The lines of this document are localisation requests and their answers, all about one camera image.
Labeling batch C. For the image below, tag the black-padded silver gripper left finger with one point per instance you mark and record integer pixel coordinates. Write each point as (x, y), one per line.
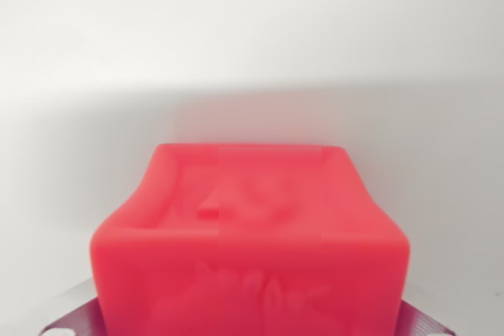
(80, 314)

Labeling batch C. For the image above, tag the black-padded silver gripper right finger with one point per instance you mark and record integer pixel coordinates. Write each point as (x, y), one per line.
(421, 320)

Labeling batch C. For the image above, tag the red embossed cube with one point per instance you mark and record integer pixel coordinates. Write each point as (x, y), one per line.
(252, 273)

